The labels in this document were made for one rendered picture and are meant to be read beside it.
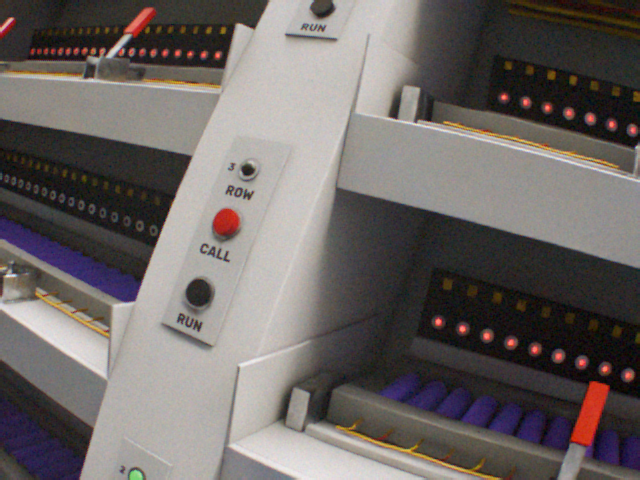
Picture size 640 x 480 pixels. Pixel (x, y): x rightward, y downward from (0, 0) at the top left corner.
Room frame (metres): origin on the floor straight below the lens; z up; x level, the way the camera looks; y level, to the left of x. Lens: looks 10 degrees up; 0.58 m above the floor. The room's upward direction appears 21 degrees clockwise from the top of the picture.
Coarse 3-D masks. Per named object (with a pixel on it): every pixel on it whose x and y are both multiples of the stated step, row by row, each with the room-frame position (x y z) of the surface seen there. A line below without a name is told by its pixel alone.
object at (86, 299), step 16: (0, 240) 0.54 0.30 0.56; (0, 256) 0.52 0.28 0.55; (16, 256) 0.50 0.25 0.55; (32, 256) 0.51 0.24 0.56; (48, 272) 0.48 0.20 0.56; (64, 272) 0.49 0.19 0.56; (48, 288) 0.48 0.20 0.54; (64, 288) 0.47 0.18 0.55; (80, 288) 0.46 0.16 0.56; (80, 304) 0.46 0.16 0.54; (96, 304) 0.45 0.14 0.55; (112, 304) 0.44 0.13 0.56; (80, 320) 0.44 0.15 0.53; (96, 320) 0.44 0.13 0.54
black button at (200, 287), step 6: (192, 282) 0.35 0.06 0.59; (198, 282) 0.35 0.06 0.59; (204, 282) 0.35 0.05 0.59; (192, 288) 0.35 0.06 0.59; (198, 288) 0.35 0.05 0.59; (204, 288) 0.35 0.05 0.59; (210, 288) 0.35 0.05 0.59; (186, 294) 0.35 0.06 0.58; (192, 294) 0.35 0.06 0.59; (198, 294) 0.35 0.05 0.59; (204, 294) 0.35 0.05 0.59; (210, 294) 0.35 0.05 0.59; (192, 300) 0.35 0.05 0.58; (198, 300) 0.35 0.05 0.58; (204, 300) 0.35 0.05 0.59; (198, 306) 0.35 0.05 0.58
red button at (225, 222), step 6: (222, 210) 0.35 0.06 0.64; (228, 210) 0.35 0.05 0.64; (216, 216) 0.35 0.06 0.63; (222, 216) 0.35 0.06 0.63; (228, 216) 0.35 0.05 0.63; (234, 216) 0.35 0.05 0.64; (216, 222) 0.35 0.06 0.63; (222, 222) 0.35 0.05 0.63; (228, 222) 0.35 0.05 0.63; (234, 222) 0.35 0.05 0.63; (216, 228) 0.35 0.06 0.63; (222, 228) 0.35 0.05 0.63; (228, 228) 0.35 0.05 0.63; (234, 228) 0.35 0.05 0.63; (222, 234) 0.35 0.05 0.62; (228, 234) 0.35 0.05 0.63
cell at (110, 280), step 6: (108, 276) 0.53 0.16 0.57; (114, 276) 0.53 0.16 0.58; (120, 276) 0.54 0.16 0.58; (126, 276) 0.54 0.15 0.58; (132, 276) 0.55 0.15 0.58; (90, 282) 0.50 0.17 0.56; (96, 282) 0.51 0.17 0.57; (102, 282) 0.51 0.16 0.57; (108, 282) 0.52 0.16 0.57; (114, 282) 0.52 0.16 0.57; (120, 282) 0.53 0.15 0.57; (126, 282) 0.54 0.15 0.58
